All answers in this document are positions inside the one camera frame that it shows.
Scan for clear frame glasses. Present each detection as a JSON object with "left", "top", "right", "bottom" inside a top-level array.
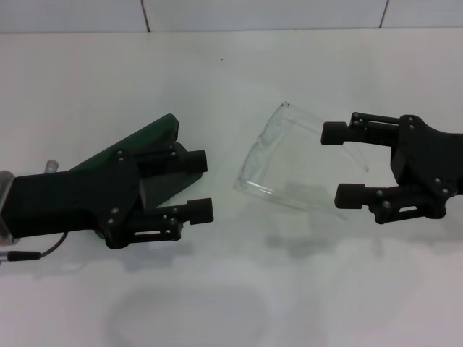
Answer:
[{"left": 234, "top": 100, "right": 370, "bottom": 220}]

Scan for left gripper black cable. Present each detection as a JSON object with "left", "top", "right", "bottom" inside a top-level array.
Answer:
[{"left": 0, "top": 233, "right": 70, "bottom": 262}]

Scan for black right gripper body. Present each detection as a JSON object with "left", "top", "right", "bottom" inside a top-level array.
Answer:
[{"left": 391, "top": 114, "right": 463, "bottom": 220}]

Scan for green glasses case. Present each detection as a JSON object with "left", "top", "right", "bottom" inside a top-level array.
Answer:
[{"left": 68, "top": 113, "right": 204, "bottom": 241}]

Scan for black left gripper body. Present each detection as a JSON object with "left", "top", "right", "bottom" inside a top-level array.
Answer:
[{"left": 5, "top": 149, "right": 143, "bottom": 250}]

